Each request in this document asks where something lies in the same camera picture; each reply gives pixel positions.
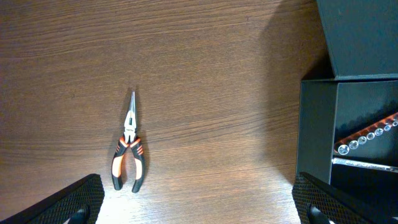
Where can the silver ratchet wrench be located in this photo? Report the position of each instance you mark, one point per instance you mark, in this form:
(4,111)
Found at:
(364,165)

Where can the black open gift box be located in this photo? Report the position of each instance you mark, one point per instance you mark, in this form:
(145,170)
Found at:
(352,87)

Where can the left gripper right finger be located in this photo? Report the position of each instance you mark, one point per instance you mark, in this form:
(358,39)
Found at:
(319,202)

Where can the orange black long-nose pliers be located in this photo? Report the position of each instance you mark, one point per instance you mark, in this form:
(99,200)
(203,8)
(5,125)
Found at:
(129,140)

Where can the orange socket rail set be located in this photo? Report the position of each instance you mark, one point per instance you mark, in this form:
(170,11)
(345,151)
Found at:
(361,137)

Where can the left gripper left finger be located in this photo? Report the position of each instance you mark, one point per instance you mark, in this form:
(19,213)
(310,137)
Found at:
(80,202)

